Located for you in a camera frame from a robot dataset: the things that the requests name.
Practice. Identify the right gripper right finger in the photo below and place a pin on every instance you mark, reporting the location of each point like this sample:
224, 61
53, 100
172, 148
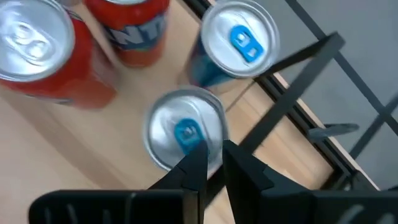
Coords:
245, 186

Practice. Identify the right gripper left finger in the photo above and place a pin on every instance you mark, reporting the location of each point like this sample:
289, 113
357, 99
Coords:
194, 174

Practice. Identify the blue silver Red Bull can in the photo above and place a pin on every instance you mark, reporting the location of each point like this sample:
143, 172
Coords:
224, 40
174, 124

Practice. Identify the red Fanta strawberry can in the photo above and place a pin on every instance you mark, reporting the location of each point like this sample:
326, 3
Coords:
133, 31
37, 46

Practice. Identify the wooden shelf black metal frame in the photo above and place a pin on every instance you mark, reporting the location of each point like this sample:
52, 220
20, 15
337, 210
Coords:
133, 90

